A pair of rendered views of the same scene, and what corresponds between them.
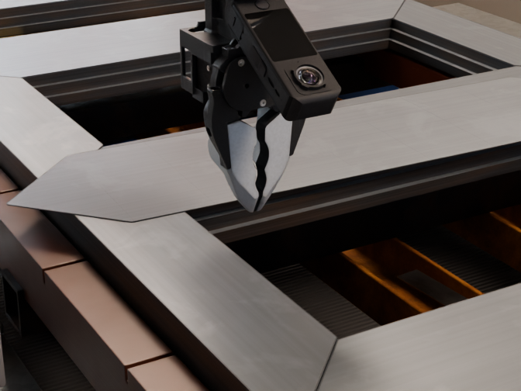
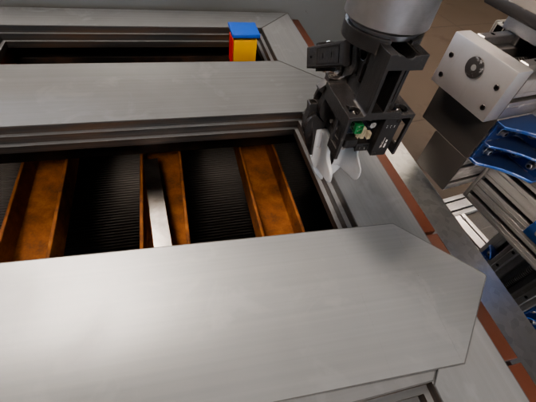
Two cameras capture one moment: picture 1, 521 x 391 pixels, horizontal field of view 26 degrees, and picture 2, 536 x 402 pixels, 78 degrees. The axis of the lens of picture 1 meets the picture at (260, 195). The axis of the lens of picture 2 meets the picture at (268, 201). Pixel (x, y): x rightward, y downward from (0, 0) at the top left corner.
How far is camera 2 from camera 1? 1.23 m
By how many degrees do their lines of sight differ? 106
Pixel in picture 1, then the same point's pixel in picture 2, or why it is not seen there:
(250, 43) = not seen: hidden behind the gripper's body
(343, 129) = (176, 344)
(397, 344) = (281, 104)
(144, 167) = (388, 308)
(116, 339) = (388, 166)
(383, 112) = (96, 390)
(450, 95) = not seen: outside the picture
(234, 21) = not seen: hidden behind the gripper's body
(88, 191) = (429, 277)
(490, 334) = (242, 97)
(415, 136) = (119, 301)
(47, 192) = (460, 283)
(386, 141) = (153, 298)
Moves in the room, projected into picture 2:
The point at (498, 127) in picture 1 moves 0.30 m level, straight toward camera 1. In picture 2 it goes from (19, 297) to (199, 141)
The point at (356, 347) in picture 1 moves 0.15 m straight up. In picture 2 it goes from (297, 106) to (316, 20)
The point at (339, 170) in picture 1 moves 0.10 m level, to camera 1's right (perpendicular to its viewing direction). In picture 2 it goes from (227, 254) to (151, 229)
